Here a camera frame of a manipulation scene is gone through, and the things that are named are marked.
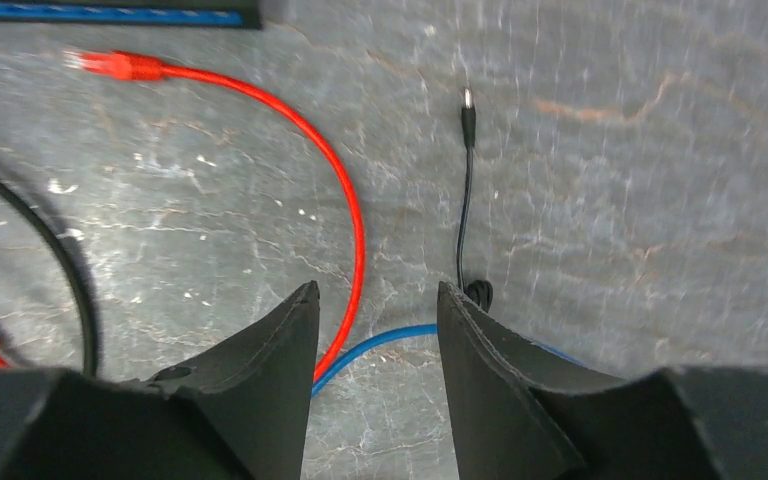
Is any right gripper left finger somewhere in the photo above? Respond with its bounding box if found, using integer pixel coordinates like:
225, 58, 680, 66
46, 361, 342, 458
0, 282, 320, 479

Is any long black cable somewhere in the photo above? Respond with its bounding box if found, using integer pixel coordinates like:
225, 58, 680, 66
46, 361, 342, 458
0, 154, 100, 379

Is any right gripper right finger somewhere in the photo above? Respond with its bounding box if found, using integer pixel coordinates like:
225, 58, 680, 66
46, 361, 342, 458
437, 283, 768, 479

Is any black power adapter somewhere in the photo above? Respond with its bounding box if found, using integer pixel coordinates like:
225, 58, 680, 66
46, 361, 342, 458
455, 87, 494, 312

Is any black network switch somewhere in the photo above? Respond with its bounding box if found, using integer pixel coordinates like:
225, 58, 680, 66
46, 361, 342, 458
0, 0, 262, 30

